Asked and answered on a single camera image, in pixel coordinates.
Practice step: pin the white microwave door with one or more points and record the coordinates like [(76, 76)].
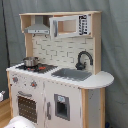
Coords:
[(70, 26)]

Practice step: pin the wooden toy kitchen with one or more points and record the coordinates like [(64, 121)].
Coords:
[(63, 53)]

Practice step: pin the black toy faucet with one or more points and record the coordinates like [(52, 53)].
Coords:
[(80, 64)]

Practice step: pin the grey toy sink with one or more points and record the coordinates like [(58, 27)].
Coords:
[(72, 74)]

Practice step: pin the black toy stovetop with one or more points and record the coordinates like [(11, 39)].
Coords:
[(39, 68)]

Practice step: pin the silver toy pot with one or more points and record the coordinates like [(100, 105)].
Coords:
[(30, 61)]

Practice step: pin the right red stove knob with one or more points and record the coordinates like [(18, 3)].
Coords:
[(33, 84)]

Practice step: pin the red stove knob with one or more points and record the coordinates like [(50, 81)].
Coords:
[(33, 84), (15, 79)]

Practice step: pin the white cupboard door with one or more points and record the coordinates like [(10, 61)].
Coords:
[(63, 106)]

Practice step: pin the grey range hood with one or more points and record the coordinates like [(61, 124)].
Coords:
[(38, 27)]

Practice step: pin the left red stove knob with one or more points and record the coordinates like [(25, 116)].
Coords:
[(15, 79)]

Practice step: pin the white oven door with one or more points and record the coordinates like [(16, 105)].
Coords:
[(28, 103)]

